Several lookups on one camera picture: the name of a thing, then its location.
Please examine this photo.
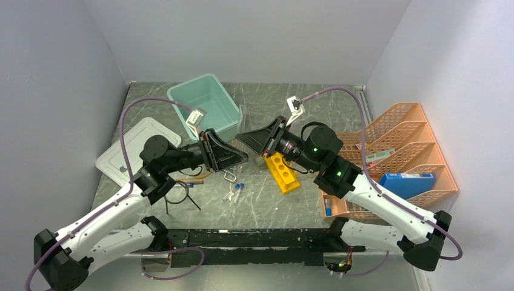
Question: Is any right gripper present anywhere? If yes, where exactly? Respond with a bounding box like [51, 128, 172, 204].
[236, 115, 319, 173]

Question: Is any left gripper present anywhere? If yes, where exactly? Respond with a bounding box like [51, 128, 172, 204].
[164, 128, 249, 173]

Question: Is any yellow test tube rack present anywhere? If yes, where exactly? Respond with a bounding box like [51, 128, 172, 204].
[263, 153, 301, 195]

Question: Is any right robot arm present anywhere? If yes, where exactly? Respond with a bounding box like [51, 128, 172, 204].
[236, 116, 452, 272]

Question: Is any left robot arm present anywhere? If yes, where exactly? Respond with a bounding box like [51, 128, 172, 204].
[34, 129, 249, 290]

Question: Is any amber rubber tubing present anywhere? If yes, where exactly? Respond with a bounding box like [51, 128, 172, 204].
[175, 172, 212, 182]

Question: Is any mint green plastic bin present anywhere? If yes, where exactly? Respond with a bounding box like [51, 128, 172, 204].
[167, 73, 242, 142]

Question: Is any white plastic bin lid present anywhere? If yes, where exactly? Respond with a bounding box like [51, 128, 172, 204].
[95, 117, 182, 187]

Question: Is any orange mesh file organizer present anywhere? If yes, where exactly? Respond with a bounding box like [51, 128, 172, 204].
[320, 102, 458, 221]

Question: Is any blue binder folder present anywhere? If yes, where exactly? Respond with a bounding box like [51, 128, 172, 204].
[379, 173, 436, 199]

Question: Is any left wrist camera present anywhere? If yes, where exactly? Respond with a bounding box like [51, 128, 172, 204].
[185, 108, 207, 139]

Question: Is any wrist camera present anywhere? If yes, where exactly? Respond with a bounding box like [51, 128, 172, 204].
[286, 96, 305, 127]
[185, 108, 207, 139]

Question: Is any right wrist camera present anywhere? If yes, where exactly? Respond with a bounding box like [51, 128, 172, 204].
[286, 96, 305, 127]

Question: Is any black wire ring stand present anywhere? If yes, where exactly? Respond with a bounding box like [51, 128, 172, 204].
[164, 181, 202, 215]

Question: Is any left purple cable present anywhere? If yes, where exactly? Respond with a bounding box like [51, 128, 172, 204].
[24, 96, 196, 291]

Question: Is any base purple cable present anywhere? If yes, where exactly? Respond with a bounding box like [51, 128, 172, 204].
[140, 246, 205, 281]

